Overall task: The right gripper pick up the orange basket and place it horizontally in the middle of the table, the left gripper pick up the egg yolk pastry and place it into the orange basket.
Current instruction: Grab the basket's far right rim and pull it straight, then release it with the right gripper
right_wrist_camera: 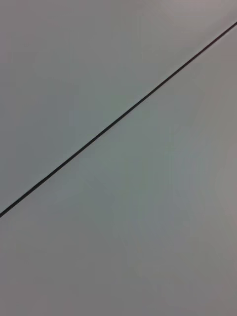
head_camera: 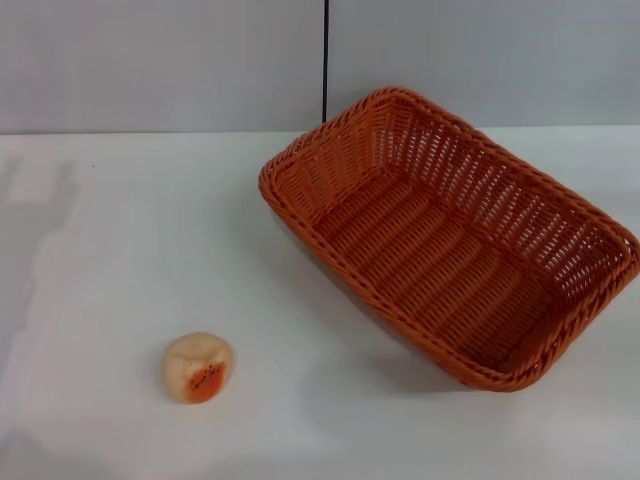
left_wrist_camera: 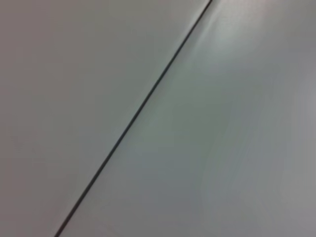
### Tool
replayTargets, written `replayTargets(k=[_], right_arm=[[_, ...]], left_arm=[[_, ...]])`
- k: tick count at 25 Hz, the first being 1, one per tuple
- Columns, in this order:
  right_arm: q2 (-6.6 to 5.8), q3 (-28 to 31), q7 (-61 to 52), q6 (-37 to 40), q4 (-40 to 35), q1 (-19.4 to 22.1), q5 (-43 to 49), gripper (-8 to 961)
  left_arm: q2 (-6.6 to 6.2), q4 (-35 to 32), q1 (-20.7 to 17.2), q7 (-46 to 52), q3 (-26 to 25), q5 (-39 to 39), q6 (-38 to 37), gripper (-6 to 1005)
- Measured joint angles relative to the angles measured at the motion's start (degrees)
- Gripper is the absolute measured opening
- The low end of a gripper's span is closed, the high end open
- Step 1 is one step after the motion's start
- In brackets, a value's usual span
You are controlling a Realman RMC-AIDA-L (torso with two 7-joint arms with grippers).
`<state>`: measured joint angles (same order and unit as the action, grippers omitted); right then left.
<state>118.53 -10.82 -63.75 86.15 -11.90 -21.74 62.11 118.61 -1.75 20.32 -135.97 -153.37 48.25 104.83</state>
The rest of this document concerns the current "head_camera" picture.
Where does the orange woven plastic basket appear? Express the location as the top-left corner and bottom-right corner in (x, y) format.
(258, 85), (640, 396)

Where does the round bun with orange patch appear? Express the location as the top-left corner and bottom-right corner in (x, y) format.
(163, 330), (236, 404)

